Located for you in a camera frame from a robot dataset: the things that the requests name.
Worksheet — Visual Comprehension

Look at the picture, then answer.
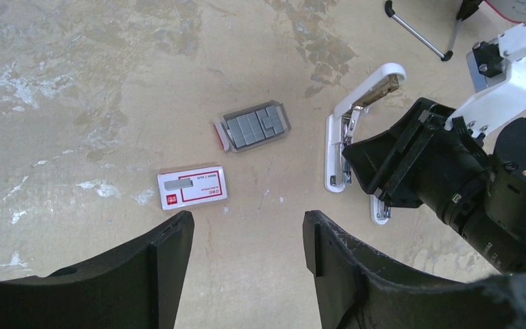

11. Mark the red white staple box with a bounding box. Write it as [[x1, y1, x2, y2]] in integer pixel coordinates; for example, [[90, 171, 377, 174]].
[[157, 166, 228, 210]]

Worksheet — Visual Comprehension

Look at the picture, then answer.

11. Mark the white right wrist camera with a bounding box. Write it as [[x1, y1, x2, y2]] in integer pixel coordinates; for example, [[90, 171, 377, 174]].
[[444, 22, 526, 137]]

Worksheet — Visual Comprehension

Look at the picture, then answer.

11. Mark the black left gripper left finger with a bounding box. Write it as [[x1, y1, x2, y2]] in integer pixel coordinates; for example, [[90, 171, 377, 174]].
[[0, 210, 195, 328]]

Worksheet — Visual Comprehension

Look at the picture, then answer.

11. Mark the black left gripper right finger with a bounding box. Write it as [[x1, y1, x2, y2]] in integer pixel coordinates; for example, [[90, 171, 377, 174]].
[[303, 210, 526, 328]]

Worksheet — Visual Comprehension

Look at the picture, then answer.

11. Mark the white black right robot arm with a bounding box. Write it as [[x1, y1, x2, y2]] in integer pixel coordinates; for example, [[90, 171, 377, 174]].
[[342, 98, 526, 273]]

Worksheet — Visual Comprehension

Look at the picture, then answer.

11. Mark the black wire tablet stand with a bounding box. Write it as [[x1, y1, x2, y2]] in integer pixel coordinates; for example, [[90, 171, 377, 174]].
[[384, 1, 482, 62]]

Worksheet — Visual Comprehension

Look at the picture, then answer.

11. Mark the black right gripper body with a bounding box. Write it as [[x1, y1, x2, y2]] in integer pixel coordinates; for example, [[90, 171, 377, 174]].
[[371, 97, 491, 228]]

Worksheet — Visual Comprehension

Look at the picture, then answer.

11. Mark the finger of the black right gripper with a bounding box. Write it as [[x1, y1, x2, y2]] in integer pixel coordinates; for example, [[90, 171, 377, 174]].
[[343, 136, 401, 195]]

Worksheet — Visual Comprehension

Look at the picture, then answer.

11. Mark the small white stapler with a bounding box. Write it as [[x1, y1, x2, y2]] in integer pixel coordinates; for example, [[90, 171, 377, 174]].
[[370, 195, 391, 226]]

